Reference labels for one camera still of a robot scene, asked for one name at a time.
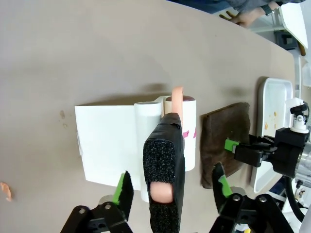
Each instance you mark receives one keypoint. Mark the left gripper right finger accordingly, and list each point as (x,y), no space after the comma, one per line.
(222,194)

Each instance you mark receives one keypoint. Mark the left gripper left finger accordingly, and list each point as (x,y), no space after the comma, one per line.
(122,194)

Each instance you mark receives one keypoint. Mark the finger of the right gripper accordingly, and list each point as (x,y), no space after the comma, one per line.
(263,142)
(247,154)

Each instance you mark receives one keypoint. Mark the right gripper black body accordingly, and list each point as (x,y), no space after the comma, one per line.
(285,159)

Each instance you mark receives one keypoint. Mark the brown cloth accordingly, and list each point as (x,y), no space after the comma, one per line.
(218,136)

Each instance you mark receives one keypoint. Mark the person's left forearm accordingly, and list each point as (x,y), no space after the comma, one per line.
(247,3)

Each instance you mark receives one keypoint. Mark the person's left hand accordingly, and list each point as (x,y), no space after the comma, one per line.
(247,18)

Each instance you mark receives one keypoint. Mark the metal tray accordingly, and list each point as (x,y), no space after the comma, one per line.
(277,97)

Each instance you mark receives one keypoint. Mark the white folded stand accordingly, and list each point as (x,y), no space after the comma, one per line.
(107,140)

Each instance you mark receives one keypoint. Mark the white side table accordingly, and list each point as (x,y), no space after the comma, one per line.
(291,19)

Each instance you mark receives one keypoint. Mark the black wristwatch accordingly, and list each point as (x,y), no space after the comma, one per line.
(269,9)

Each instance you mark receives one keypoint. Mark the blue jeans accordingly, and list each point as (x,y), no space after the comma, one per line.
(194,1)

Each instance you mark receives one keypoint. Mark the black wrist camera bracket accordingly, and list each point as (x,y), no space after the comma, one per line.
(291,137)

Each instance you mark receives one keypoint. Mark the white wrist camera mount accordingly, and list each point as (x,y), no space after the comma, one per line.
(299,126)

